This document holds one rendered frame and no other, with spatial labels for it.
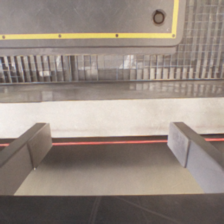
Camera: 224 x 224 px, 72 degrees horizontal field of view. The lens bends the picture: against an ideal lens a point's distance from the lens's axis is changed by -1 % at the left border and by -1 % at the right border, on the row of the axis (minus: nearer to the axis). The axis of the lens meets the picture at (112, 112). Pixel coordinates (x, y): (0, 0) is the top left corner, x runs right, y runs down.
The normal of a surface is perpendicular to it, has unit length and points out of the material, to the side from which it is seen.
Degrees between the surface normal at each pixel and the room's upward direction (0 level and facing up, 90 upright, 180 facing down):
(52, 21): 0
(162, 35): 0
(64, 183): 70
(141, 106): 1
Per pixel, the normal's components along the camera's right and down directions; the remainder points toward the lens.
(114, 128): -0.02, 0.28
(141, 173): -0.02, -0.82
